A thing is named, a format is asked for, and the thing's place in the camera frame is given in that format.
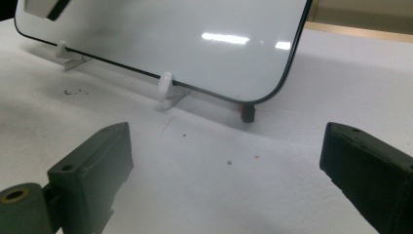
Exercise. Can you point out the white whiteboard with black rim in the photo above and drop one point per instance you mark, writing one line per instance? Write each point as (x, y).
(168, 39)

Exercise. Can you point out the wooden table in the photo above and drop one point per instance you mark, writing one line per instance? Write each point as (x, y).
(363, 31)

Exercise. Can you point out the small black block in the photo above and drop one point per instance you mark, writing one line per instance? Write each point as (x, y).
(248, 112)

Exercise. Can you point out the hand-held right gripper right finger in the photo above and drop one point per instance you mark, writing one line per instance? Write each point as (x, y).
(373, 175)

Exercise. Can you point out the white whiteboard stand hook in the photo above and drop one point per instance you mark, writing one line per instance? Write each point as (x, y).
(167, 89)
(63, 53)

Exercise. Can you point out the white rectangular whiteboard eraser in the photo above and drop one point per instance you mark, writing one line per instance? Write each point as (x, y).
(39, 8)

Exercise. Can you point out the white table cover sheet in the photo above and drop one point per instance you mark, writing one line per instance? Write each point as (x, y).
(227, 182)

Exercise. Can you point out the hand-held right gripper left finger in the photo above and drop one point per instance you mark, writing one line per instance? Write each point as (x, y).
(94, 175)

